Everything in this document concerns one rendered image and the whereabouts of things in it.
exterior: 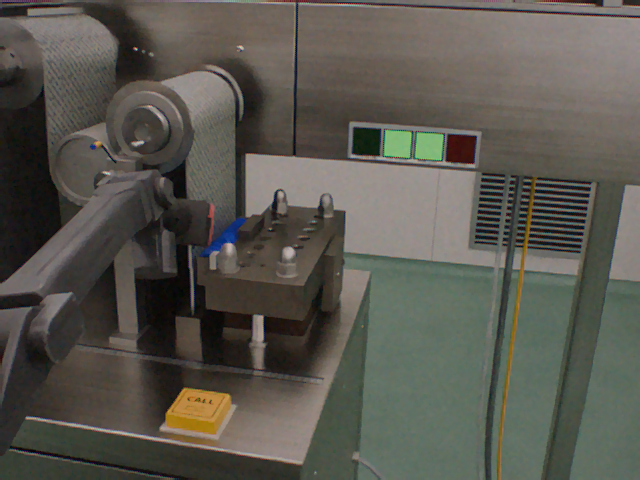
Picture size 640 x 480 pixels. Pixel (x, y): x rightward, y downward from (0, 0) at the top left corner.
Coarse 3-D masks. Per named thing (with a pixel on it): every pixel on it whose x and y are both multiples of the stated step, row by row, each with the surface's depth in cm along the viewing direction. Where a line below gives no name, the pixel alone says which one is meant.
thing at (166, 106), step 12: (132, 96) 107; (144, 96) 107; (156, 96) 106; (120, 108) 108; (168, 108) 106; (120, 120) 109; (168, 120) 107; (180, 120) 107; (120, 132) 109; (180, 132) 107; (120, 144) 110; (168, 144) 108; (180, 144) 108; (132, 156) 110; (144, 156) 110; (156, 156) 109; (168, 156) 109
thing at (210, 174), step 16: (224, 144) 126; (192, 160) 111; (208, 160) 119; (224, 160) 127; (192, 176) 112; (208, 176) 119; (224, 176) 128; (192, 192) 113; (208, 192) 120; (224, 192) 129; (224, 208) 130; (224, 224) 131; (192, 256) 116
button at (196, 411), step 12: (180, 396) 97; (192, 396) 97; (204, 396) 97; (216, 396) 97; (228, 396) 98; (180, 408) 94; (192, 408) 94; (204, 408) 94; (216, 408) 95; (228, 408) 97; (168, 420) 93; (180, 420) 93; (192, 420) 92; (204, 420) 92; (216, 420) 92; (204, 432) 93; (216, 432) 93
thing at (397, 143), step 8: (392, 136) 134; (400, 136) 134; (408, 136) 133; (384, 144) 135; (392, 144) 135; (400, 144) 134; (408, 144) 134; (384, 152) 135; (392, 152) 135; (400, 152) 135; (408, 152) 134
